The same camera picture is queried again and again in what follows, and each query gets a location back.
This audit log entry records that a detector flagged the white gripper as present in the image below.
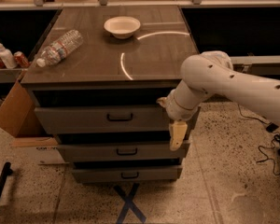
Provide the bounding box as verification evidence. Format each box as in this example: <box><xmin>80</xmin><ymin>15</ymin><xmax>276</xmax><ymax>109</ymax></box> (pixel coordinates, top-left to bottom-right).
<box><xmin>157</xmin><ymin>91</ymin><xmax>198</xmax><ymax>151</ymax></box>

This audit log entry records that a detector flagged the grey top drawer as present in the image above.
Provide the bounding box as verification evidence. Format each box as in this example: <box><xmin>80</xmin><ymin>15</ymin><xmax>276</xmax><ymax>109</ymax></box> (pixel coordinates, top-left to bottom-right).
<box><xmin>35</xmin><ymin>105</ymin><xmax>170</xmax><ymax>134</ymax></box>

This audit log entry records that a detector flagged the grey drawer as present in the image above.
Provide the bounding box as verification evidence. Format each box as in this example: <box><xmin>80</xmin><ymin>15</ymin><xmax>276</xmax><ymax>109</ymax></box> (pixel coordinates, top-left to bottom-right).
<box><xmin>35</xmin><ymin>105</ymin><xmax>170</xmax><ymax>134</ymax></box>
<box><xmin>57</xmin><ymin>141</ymin><xmax>189</xmax><ymax>162</ymax></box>
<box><xmin>72</xmin><ymin>165</ymin><xmax>183</xmax><ymax>184</ymax></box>

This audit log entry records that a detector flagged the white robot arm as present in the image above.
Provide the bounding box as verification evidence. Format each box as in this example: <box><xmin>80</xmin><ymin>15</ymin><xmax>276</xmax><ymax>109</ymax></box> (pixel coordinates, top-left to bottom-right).
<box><xmin>158</xmin><ymin>51</ymin><xmax>280</xmax><ymax>151</ymax></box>

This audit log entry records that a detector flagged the grey bottom drawer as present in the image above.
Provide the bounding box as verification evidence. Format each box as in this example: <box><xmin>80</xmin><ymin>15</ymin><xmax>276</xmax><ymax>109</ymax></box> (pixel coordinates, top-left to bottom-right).
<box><xmin>72</xmin><ymin>165</ymin><xmax>183</xmax><ymax>184</ymax></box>

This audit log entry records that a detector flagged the grey drawer cabinet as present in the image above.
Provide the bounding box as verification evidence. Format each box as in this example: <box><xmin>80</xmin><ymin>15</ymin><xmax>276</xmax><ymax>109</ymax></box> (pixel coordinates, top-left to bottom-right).
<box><xmin>21</xmin><ymin>6</ymin><xmax>196</xmax><ymax>170</ymax></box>

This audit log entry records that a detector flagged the grey middle drawer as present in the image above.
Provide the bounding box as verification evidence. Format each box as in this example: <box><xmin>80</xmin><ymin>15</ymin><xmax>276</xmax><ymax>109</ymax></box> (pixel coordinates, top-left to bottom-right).
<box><xmin>57</xmin><ymin>141</ymin><xmax>189</xmax><ymax>162</ymax></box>

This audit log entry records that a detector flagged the white paper bowl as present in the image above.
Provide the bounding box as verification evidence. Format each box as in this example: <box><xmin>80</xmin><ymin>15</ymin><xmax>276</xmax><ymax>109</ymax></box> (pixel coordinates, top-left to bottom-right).
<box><xmin>104</xmin><ymin>16</ymin><xmax>141</xmax><ymax>39</ymax></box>

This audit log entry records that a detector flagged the black power adapter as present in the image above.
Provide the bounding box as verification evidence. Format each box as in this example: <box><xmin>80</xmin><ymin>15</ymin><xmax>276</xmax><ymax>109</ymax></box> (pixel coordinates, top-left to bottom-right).
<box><xmin>266</xmin><ymin>123</ymin><xmax>278</xmax><ymax>133</ymax></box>

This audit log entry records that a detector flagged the clear plastic water bottle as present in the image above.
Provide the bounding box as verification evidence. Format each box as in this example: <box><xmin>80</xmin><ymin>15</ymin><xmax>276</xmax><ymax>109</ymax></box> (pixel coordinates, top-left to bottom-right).
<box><xmin>36</xmin><ymin>30</ymin><xmax>83</xmax><ymax>67</ymax></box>

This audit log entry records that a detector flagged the brown cardboard box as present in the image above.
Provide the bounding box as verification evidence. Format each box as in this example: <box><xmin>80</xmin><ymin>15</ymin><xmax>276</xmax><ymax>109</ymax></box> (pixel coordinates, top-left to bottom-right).
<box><xmin>0</xmin><ymin>71</ymin><xmax>46</xmax><ymax>138</ymax></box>

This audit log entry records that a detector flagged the red soda can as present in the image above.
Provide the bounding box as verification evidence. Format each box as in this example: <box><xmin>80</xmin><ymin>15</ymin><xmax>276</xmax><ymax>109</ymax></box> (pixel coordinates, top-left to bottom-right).
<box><xmin>14</xmin><ymin>51</ymin><xmax>30</xmax><ymax>68</ymax></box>

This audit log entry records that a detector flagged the white pump bottle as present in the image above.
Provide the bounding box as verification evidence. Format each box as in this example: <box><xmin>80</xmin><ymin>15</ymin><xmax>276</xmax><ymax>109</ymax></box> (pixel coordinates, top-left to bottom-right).
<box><xmin>0</xmin><ymin>42</ymin><xmax>17</xmax><ymax>69</ymax></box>

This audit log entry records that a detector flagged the black cable on floor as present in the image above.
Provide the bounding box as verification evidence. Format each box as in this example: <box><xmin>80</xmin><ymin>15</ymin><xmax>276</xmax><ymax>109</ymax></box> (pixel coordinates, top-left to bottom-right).
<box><xmin>237</xmin><ymin>104</ymin><xmax>280</xmax><ymax>176</ymax></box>

